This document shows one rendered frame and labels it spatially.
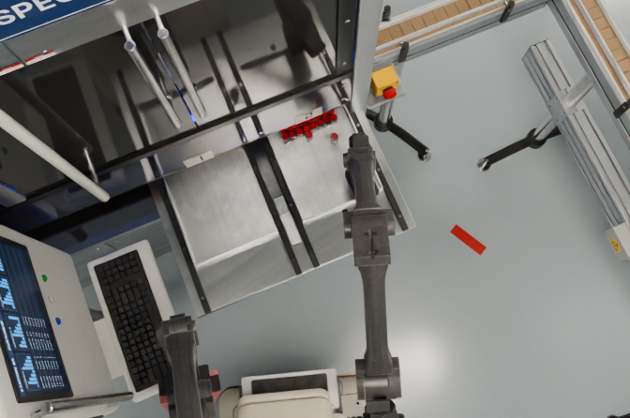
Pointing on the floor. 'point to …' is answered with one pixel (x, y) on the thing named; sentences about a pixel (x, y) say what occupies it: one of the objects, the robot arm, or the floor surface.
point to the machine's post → (367, 21)
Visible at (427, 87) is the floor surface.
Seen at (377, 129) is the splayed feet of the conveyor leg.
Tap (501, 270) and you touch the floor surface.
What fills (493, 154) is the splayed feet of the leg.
